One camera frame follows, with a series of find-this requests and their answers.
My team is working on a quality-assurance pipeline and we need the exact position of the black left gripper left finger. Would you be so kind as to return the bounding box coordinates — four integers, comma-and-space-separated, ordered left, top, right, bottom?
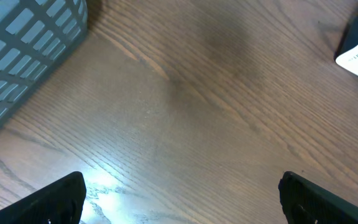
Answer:
0, 171, 86, 224

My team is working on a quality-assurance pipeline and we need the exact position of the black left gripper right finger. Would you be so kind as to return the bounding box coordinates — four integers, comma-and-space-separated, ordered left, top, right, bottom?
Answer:
278, 171, 358, 224

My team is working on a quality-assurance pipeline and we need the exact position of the grey plastic mesh basket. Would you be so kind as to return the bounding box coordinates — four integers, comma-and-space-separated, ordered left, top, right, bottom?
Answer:
0, 0, 88, 129

